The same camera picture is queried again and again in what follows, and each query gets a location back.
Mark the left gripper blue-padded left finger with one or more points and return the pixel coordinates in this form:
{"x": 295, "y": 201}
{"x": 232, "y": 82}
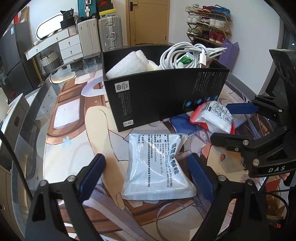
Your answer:
{"x": 45, "y": 221}

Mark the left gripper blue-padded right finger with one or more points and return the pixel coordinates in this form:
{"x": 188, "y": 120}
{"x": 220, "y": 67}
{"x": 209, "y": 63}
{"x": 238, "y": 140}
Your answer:
{"x": 248, "y": 222}

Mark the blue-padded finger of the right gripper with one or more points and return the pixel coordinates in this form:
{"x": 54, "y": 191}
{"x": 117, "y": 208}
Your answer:
{"x": 273, "y": 108}
{"x": 267, "y": 145}

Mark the red white zip bag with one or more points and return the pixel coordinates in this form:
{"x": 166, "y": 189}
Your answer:
{"x": 213, "y": 117}

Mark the green white packet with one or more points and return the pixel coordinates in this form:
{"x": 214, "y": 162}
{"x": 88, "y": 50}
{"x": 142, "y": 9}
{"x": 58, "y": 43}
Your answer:
{"x": 185, "y": 60}

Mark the white foam piece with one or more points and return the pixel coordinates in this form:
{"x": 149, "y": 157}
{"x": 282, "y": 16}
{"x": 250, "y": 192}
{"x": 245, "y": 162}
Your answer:
{"x": 133, "y": 63}

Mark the white plush toy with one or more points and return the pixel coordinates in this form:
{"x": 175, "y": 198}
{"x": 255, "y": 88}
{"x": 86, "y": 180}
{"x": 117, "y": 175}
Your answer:
{"x": 152, "y": 66}

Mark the person's right hand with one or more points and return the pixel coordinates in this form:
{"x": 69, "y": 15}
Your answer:
{"x": 284, "y": 176}

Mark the purple paper bag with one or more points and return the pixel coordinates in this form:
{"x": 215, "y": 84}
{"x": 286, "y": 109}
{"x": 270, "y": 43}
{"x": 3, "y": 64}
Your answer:
{"x": 228, "y": 59}

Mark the white printed desiccant pouch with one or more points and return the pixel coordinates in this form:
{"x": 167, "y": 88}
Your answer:
{"x": 153, "y": 171}

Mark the grey side cabinet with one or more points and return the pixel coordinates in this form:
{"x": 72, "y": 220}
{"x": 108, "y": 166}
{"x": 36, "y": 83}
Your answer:
{"x": 11, "y": 128}

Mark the wooden shoe rack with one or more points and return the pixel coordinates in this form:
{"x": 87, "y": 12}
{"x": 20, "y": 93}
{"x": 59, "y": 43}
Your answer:
{"x": 208, "y": 25}

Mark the black cardboard box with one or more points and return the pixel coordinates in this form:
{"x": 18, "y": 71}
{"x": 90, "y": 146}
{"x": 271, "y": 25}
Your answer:
{"x": 142, "y": 98}

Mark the black refrigerator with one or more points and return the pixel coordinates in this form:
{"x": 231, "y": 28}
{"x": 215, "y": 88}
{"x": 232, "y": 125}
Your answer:
{"x": 20, "y": 72}

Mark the wooden door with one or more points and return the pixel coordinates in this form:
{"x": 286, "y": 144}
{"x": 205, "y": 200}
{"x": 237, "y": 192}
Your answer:
{"x": 147, "y": 22}

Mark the woven laundry basket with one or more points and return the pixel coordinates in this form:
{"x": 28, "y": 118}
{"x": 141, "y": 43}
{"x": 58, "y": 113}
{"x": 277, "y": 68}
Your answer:
{"x": 50, "y": 62}

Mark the silver suitcase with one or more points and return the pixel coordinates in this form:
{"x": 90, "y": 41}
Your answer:
{"x": 110, "y": 33}

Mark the white suitcase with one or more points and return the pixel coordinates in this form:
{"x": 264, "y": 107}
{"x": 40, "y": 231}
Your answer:
{"x": 89, "y": 38}

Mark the stacked shoe boxes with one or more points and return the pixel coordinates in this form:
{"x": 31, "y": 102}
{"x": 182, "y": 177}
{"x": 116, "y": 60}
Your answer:
{"x": 105, "y": 8}

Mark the oval mirror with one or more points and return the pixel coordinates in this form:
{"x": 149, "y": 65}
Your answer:
{"x": 48, "y": 26}

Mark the black bag on desk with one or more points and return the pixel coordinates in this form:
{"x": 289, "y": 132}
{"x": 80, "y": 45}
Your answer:
{"x": 68, "y": 18}

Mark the teal suitcase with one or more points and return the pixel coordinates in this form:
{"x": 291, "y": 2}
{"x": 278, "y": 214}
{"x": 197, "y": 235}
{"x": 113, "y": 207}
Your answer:
{"x": 87, "y": 8}

